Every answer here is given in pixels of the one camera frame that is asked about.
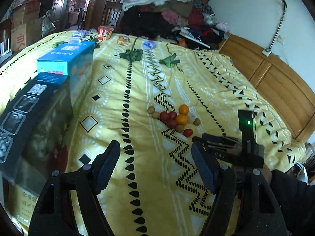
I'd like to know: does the right hand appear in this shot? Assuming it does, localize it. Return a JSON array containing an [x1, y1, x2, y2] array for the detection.
[[260, 164, 272, 185]]

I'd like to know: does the brown longan fruit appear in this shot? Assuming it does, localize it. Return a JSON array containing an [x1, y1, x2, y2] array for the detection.
[[193, 118, 201, 126]]

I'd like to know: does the large orange left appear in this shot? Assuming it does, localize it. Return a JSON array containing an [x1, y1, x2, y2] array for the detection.
[[176, 114, 188, 126]]

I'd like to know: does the small orange back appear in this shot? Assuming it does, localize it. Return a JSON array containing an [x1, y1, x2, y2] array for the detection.
[[178, 104, 190, 115]]

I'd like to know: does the yellow patterned bed sheet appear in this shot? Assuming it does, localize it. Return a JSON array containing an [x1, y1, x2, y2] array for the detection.
[[1, 31, 306, 235]]

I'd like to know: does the wooden headboard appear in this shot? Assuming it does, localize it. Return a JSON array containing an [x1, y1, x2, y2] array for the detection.
[[219, 34, 314, 142]]

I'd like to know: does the green leafy vegetable right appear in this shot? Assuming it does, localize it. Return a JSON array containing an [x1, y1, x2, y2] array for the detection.
[[159, 53, 181, 68]]

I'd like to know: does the green leafy vegetable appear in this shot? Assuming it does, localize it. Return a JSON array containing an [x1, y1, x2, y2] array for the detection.
[[88, 36, 100, 49], [119, 49, 143, 63], [159, 53, 181, 68]]

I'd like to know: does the black product box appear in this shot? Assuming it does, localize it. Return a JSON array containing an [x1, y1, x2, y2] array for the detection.
[[1, 73, 73, 195]]

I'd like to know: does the green leafy vegetable centre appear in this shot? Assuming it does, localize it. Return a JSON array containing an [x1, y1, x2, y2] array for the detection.
[[119, 49, 143, 63]]

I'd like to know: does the blue white small packet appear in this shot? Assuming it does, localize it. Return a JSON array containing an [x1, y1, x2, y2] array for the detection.
[[142, 40, 157, 50]]

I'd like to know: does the yellow snack packet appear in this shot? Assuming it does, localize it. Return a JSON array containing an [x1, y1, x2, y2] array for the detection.
[[117, 35, 131, 46]]

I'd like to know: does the pile of clothes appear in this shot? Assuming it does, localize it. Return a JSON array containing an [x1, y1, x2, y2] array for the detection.
[[119, 0, 229, 50]]

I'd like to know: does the green leafy vegetable left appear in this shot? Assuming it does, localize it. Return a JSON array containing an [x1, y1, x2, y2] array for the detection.
[[88, 36, 100, 49]]

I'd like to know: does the red instant noodle cup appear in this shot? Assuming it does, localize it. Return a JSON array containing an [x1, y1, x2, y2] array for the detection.
[[97, 26, 114, 41]]

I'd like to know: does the blue green radish box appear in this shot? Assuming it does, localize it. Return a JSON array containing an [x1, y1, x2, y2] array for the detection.
[[37, 41, 95, 117]]

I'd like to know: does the wooden chair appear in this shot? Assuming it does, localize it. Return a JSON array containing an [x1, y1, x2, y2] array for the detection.
[[101, 1, 124, 28]]

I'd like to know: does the cardboard boxes stack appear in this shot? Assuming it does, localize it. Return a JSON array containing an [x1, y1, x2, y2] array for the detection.
[[11, 0, 56, 52]]

